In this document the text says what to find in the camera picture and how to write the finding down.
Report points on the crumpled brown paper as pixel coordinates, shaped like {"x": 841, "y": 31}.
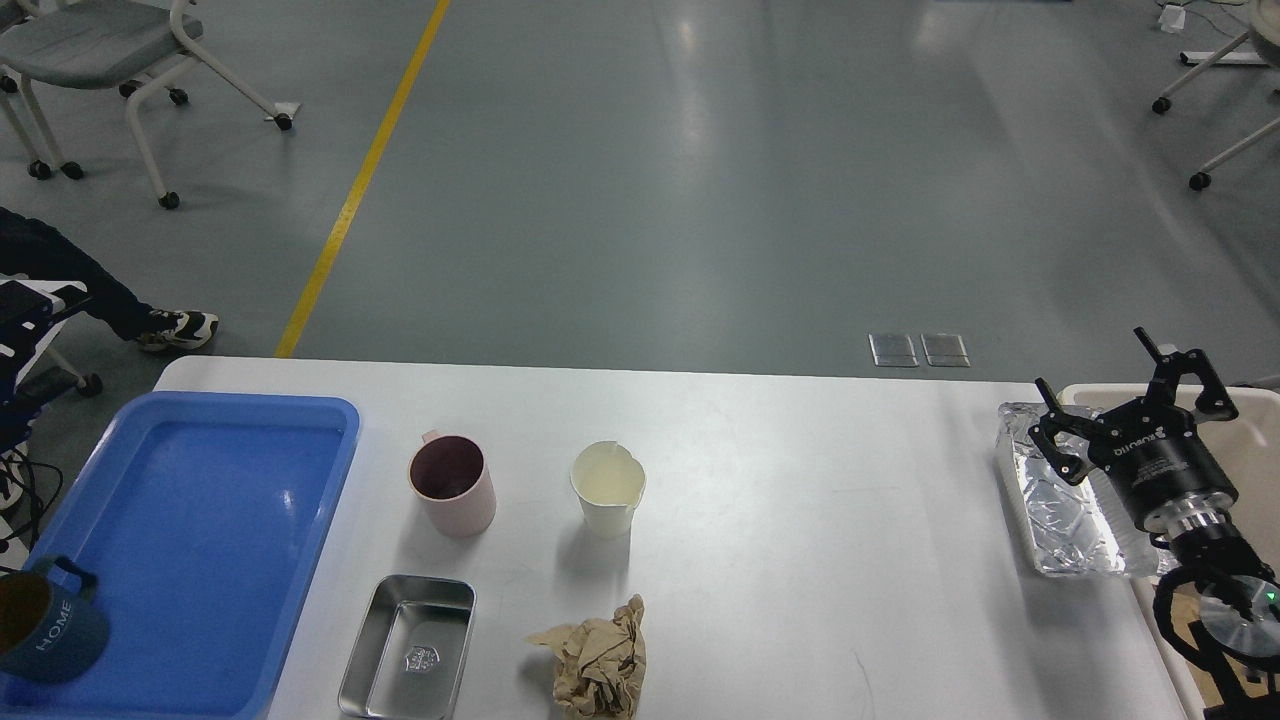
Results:
{"x": 599, "y": 664}

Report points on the right metal floor plate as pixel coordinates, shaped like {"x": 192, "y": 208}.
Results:
{"x": 945, "y": 349}

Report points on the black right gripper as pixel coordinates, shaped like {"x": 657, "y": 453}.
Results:
{"x": 1160, "y": 465}

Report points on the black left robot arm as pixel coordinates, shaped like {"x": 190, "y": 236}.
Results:
{"x": 32, "y": 313}

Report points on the pink ribbed mug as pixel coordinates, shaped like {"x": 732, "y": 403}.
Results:
{"x": 450, "y": 476}

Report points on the left metal floor plate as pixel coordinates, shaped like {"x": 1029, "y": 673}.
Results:
{"x": 893, "y": 350}

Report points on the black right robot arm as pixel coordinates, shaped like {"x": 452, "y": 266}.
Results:
{"x": 1218, "y": 606}

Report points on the grey office chair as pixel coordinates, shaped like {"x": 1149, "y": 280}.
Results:
{"x": 94, "y": 45}

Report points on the aluminium foil tray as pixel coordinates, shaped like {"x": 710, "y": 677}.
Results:
{"x": 1068, "y": 531}

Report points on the beige plastic bin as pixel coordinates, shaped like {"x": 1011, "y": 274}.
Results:
{"x": 1248, "y": 450}

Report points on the white paper cup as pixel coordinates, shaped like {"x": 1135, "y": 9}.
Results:
{"x": 610, "y": 483}

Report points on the blue plastic tray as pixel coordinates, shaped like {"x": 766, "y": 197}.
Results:
{"x": 203, "y": 515}

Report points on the stainless steel rectangular tin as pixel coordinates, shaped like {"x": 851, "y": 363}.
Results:
{"x": 410, "y": 652}

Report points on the metal floor plate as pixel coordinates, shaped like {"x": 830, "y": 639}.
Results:
{"x": 893, "y": 350}
{"x": 945, "y": 349}

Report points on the dark blue mug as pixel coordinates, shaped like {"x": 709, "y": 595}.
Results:
{"x": 50, "y": 630}

